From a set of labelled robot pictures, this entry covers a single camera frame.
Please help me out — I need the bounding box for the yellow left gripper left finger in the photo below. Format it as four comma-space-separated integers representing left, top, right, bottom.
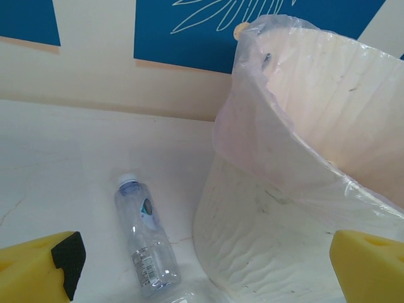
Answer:
0, 230, 88, 302

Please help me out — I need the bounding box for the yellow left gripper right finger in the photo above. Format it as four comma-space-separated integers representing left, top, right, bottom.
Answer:
328, 229, 404, 303

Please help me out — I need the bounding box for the small clear bottle blue label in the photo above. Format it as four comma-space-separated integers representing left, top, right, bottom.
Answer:
113, 172, 182, 299

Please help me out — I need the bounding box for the clear plastic bottle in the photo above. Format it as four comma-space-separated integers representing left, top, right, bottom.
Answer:
157, 283, 231, 303

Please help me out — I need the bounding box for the cream plastic waste bin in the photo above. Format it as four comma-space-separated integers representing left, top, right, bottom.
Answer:
192, 23, 404, 303

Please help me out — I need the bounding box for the clear plastic bin liner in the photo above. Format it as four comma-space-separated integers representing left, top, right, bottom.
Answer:
213, 14, 404, 222

